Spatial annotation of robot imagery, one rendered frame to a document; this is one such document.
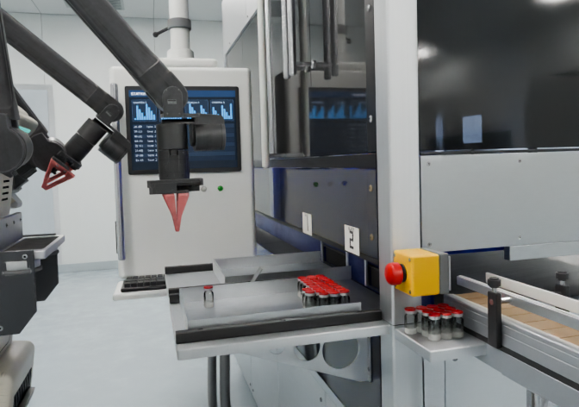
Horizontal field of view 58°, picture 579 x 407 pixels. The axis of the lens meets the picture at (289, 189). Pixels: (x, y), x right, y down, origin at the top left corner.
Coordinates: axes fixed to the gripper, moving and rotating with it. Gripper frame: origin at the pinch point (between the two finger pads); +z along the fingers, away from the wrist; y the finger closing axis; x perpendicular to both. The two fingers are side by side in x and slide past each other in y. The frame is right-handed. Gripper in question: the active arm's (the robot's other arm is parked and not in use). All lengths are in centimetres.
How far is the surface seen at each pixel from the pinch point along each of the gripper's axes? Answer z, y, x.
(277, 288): 18.7, 23.7, 19.7
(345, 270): 18, 45, 28
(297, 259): 19, 39, 54
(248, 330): 19.2, 11.4, -7.8
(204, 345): 20.2, 3.1, -9.8
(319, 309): 17.6, 25.9, -5.9
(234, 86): -40, 27, 88
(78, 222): 45, -85, 545
